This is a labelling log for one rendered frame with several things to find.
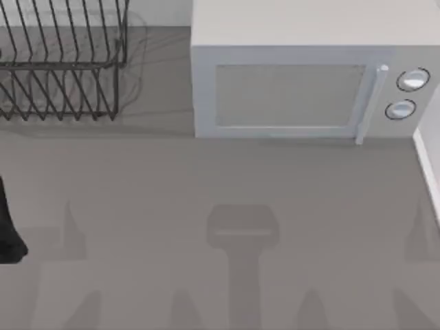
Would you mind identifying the microwave door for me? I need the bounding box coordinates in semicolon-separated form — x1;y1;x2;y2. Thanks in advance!
192;45;393;139

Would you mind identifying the pale microwave oven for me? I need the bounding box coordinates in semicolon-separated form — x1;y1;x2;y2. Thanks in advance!
190;0;440;146

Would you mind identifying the small microwave knob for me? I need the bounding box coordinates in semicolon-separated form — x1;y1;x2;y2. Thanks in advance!
384;98;417;121

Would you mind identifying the large microwave knob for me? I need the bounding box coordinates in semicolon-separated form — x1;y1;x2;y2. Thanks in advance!
396;67;431;93

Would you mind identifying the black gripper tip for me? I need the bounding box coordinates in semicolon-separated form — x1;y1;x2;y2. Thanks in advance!
0;176;29;265

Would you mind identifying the microwave door handle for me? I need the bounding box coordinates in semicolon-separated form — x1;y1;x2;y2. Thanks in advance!
355;64;390;146

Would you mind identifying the black wire dish rack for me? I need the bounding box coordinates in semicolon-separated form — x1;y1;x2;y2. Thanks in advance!
0;0;131;122

